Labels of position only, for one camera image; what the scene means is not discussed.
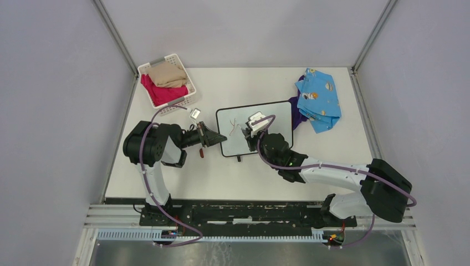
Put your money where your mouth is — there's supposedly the black framed whiteboard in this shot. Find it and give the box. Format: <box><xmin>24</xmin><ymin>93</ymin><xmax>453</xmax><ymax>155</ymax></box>
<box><xmin>215</xmin><ymin>100</ymin><xmax>294</xmax><ymax>162</ymax></box>

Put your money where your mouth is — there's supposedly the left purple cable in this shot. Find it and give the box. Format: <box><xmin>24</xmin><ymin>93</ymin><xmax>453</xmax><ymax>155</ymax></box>
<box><xmin>139</xmin><ymin>105</ymin><xmax>205</xmax><ymax>248</ymax></box>

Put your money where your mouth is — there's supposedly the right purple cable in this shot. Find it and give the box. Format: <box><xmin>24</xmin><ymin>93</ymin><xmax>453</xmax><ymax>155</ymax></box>
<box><xmin>250</xmin><ymin>115</ymin><xmax>418</xmax><ymax>248</ymax></box>

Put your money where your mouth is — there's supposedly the white plastic basket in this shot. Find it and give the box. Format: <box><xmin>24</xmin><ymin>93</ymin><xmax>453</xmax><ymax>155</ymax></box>
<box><xmin>137</xmin><ymin>53</ymin><xmax>198</xmax><ymax>114</ymax></box>

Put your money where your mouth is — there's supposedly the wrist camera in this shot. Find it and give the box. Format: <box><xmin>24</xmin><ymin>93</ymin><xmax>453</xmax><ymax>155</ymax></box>
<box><xmin>190</xmin><ymin>108</ymin><xmax>201</xmax><ymax>121</ymax></box>
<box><xmin>247</xmin><ymin>111</ymin><xmax>270</xmax><ymax>137</ymax></box>

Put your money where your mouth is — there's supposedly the magenta cloth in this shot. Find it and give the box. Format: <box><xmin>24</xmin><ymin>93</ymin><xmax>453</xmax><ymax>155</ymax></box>
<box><xmin>141</xmin><ymin>74</ymin><xmax>188</xmax><ymax>106</ymax></box>

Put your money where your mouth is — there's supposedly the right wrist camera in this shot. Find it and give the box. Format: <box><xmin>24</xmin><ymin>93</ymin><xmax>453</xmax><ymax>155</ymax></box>
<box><xmin>247</xmin><ymin>111</ymin><xmax>270</xmax><ymax>137</ymax></box>

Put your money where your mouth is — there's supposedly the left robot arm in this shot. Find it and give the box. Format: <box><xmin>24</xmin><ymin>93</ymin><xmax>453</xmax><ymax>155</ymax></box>
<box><xmin>122</xmin><ymin>121</ymin><xmax>227</xmax><ymax>226</ymax></box>

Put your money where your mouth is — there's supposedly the beige folded cloth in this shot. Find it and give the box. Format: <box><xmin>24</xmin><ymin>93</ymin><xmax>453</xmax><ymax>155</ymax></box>
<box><xmin>147</xmin><ymin>62</ymin><xmax>187</xmax><ymax>88</ymax></box>

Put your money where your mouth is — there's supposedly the purple cable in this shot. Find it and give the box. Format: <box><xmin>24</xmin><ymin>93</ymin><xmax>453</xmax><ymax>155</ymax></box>
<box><xmin>139</xmin><ymin>105</ymin><xmax>205</xmax><ymax>248</ymax></box>
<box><xmin>250</xmin><ymin>115</ymin><xmax>418</xmax><ymax>248</ymax></box>

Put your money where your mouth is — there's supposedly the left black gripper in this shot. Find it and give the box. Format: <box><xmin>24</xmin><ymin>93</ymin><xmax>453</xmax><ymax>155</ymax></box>
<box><xmin>180</xmin><ymin>121</ymin><xmax>227</xmax><ymax>149</ymax></box>

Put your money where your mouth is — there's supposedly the purple cloth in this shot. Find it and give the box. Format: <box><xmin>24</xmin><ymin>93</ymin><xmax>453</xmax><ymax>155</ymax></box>
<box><xmin>288</xmin><ymin>75</ymin><xmax>308</xmax><ymax>130</ymax></box>

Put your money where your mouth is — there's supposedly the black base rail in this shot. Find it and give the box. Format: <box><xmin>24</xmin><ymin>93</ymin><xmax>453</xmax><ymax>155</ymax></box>
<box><xmin>138</xmin><ymin>199</ymin><xmax>357</xmax><ymax>245</ymax></box>

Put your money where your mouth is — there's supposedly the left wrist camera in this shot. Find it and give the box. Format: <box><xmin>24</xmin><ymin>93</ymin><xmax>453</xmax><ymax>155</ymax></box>
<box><xmin>190</xmin><ymin>108</ymin><xmax>201</xmax><ymax>121</ymax></box>

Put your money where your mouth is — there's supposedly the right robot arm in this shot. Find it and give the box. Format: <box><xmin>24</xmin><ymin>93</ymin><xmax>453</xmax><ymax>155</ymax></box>
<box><xmin>242</xmin><ymin>129</ymin><xmax>416</xmax><ymax>226</ymax></box>

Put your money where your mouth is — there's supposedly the blue patterned cloth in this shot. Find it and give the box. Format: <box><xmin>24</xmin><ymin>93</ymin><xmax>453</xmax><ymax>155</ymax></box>
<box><xmin>295</xmin><ymin>68</ymin><xmax>342</xmax><ymax>134</ymax></box>

